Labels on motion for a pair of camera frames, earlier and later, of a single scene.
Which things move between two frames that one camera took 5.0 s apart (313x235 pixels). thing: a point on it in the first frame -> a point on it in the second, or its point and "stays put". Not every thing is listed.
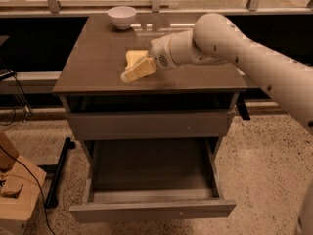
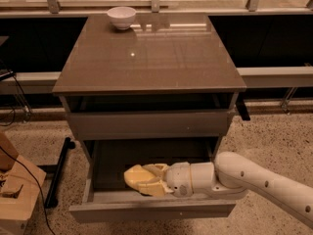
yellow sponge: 131,56 -> 137,174
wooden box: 20,185 stays put
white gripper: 160,52 -> 178,177
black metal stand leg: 57,168 stays put
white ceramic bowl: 122,16 stays put
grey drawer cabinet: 150,143 stays put
